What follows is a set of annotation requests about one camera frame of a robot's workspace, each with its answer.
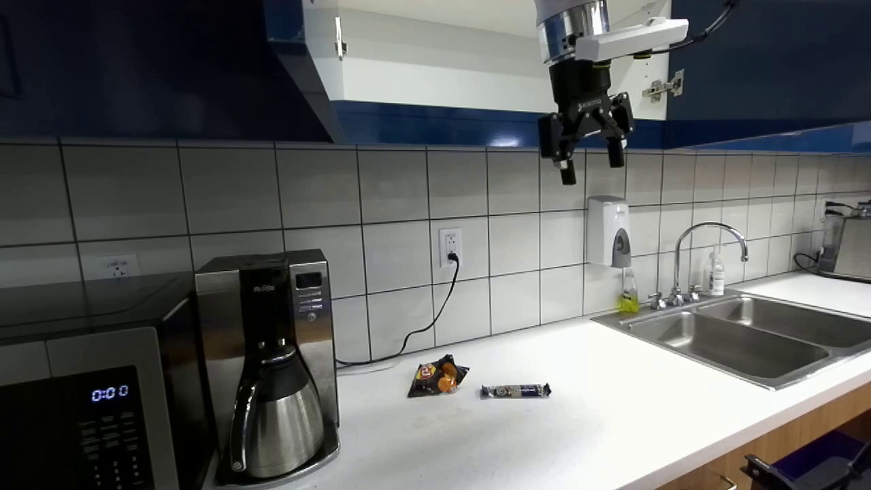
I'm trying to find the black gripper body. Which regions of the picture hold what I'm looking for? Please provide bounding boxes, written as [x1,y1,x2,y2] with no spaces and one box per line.
[540,59,636,157]

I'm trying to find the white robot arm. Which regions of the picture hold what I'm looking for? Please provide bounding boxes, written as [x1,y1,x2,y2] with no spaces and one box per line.
[538,0,690,184]

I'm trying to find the blue cabinet door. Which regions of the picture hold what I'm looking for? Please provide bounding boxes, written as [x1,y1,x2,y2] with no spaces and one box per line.
[0,0,329,142]
[671,0,871,124]

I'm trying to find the open white blue cabinet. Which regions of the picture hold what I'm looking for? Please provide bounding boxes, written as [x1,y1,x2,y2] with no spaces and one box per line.
[265,0,675,150]

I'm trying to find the left blue cabinet door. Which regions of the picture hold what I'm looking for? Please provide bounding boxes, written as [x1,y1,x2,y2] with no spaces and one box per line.
[0,0,329,142]

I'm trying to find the white soap dispenser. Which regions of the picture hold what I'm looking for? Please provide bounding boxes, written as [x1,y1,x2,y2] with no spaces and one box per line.
[587,199,633,270]

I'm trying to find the yellow dish soap bottle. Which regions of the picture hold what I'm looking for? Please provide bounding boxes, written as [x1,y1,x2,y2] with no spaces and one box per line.
[618,266,642,316]

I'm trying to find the chrome sink faucet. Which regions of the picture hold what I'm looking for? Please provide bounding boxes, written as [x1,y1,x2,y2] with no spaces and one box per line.
[653,221,751,311]

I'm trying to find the black orange snack packet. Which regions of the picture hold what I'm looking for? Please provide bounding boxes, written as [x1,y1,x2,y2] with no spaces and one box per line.
[408,353,468,398]

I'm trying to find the silver toaster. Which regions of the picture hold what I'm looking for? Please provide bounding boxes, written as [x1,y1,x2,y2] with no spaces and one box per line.
[822,202,871,279]

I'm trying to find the stainless steel sink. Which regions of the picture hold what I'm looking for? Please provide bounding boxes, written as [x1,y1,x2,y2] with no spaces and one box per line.
[600,294,871,390]

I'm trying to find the black steel coffee maker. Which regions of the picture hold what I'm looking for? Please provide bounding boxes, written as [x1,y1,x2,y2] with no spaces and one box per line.
[196,247,342,484]

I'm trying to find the steel coffee carafe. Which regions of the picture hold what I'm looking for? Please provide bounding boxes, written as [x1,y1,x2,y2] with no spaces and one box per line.
[229,343,325,480]

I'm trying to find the black steel microwave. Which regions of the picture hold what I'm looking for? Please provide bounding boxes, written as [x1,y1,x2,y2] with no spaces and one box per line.
[0,275,216,490]

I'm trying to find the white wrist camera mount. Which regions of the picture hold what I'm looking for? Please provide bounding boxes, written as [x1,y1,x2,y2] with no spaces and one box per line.
[572,15,690,62]

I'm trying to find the white wall outlet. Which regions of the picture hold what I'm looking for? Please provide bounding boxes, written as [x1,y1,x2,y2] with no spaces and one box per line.
[106,258,136,279]
[438,229,464,264]

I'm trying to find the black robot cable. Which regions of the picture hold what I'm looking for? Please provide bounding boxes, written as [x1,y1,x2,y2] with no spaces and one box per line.
[636,0,743,59]

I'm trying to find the black power cord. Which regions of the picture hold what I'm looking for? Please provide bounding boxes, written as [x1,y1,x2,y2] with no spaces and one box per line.
[336,252,464,371]

